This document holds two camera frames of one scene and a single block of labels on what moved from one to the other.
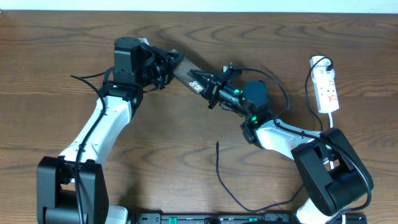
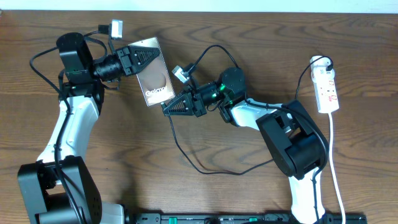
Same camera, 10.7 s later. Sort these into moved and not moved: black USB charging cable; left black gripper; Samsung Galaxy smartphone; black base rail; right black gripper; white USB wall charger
Moved: right black gripper; left black gripper; Samsung Galaxy smartphone; black USB charging cable
Not moved: black base rail; white USB wall charger
